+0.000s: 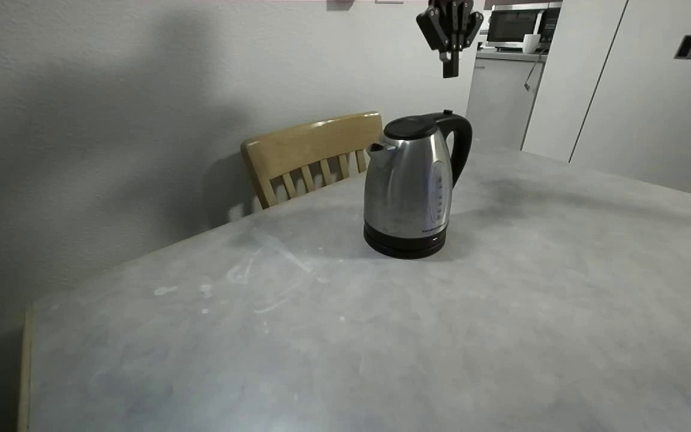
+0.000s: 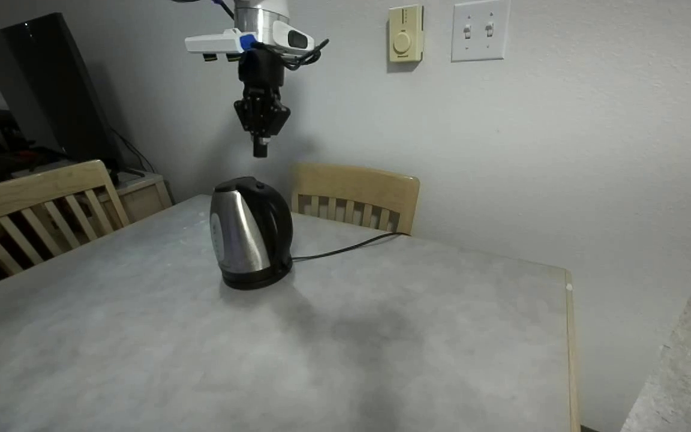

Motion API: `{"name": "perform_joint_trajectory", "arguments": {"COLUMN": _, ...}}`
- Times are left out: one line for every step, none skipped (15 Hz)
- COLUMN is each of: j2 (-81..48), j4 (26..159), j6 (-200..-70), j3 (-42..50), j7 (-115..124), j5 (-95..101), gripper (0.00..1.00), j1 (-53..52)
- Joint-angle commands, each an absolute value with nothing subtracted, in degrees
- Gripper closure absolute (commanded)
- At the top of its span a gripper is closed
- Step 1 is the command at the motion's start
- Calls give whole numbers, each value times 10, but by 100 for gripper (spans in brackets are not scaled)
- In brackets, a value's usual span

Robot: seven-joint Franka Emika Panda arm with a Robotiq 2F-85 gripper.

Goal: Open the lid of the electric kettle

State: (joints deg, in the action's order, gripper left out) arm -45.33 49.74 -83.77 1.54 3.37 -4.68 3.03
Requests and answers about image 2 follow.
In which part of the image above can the black kettle power cable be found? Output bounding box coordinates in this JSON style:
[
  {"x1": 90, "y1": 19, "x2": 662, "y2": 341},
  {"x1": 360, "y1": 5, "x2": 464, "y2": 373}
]
[{"x1": 290, "y1": 228, "x2": 413, "y2": 263}]

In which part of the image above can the wooden chair with short slats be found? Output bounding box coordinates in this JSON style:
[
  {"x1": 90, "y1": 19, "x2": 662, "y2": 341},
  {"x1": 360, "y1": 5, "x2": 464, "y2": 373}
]
[{"x1": 288, "y1": 161, "x2": 425, "y2": 238}]

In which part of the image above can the stainless steel electric kettle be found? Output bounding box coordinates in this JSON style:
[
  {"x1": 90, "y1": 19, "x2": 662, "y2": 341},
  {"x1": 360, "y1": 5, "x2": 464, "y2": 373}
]
[{"x1": 208, "y1": 175, "x2": 295, "y2": 293}]

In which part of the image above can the white double switch plate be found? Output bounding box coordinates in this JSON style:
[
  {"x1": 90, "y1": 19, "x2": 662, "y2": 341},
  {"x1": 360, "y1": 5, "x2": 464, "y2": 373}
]
[{"x1": 448, "y1": 0, "x2": 514, "y2": 65}]

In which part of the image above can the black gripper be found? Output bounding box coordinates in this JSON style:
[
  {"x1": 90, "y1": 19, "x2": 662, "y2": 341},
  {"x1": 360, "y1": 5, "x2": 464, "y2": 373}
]
[{"x1": 233, "y1": 48, "x2": 292, "y2": 157}]

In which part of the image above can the beige wall thermostat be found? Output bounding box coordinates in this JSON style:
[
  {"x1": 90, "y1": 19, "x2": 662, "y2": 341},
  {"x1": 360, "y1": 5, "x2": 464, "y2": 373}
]
[{"x1": 385, "y1": 5, "x2": 426, "y2": 66}]

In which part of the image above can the white and blue wrist camera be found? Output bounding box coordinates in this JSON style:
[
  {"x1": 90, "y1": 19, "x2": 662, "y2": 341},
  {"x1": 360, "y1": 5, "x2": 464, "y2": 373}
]
[{"x1": 181, "y1": 22, "x2": 316, "y2": 59}]

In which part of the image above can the beige side cabinet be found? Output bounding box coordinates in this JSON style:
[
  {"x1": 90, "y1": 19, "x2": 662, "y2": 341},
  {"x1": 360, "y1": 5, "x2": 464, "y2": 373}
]
[{"x1": 113, "y1": 169, "x2": 177, "y2": 228}]

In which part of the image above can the black flat screen panel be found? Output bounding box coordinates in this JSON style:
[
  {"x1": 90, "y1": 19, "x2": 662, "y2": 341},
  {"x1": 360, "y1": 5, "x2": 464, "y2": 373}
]
[{"x1": 0, "y1": 10, "x2": 115, "y2": 162}]

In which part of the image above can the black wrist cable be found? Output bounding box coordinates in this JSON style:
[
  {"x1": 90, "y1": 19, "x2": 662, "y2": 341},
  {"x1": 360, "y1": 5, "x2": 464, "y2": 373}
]
[{"x1": 280, "y1": 36, "x2": 334, "y2": 72}]

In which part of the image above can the wooden chair with long slats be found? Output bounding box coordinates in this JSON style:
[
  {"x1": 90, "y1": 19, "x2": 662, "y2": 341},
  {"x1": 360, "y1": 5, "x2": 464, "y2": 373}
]
[{"x1": 0, "y1": 156, "x2": 132, "y2": 279}]

